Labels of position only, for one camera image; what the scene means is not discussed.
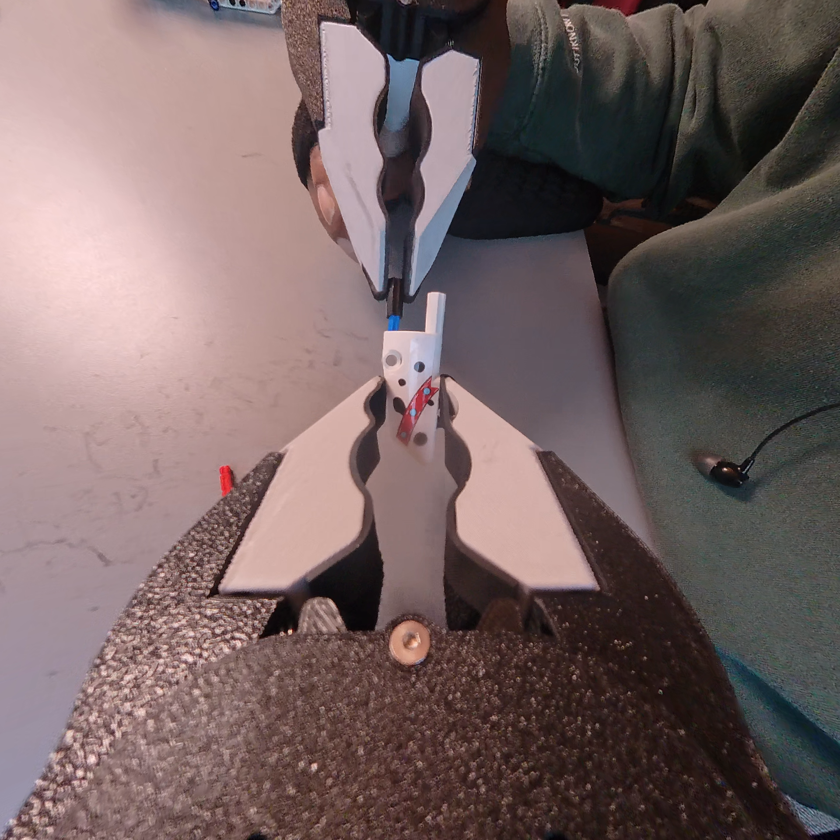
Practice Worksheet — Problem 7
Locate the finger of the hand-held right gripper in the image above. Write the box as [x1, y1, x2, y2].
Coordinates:
[407, 47, 483, 303]
[318, 21, 391, 299]

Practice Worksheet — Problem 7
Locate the black earbud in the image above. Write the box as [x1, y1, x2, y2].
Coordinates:
[696, 451, 752, 488]

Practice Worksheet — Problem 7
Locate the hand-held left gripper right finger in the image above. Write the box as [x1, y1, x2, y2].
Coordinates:
[438, 375, 601, 601]

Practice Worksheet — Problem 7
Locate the person's right forearm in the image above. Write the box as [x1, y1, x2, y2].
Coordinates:
[486, 0, 716, 201]

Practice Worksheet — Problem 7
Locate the white spotted toy panel assembly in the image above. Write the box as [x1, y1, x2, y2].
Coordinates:
[381, 315, 444, 467]

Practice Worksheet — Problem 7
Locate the thin black cable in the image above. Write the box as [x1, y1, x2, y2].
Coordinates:
[745, 403, 840, 470]

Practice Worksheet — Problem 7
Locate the person's right hand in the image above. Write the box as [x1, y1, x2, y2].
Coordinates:
[305, 141, 361, 263]

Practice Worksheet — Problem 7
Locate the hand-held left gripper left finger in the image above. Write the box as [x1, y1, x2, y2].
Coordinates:
[217, 377, 388, 598]

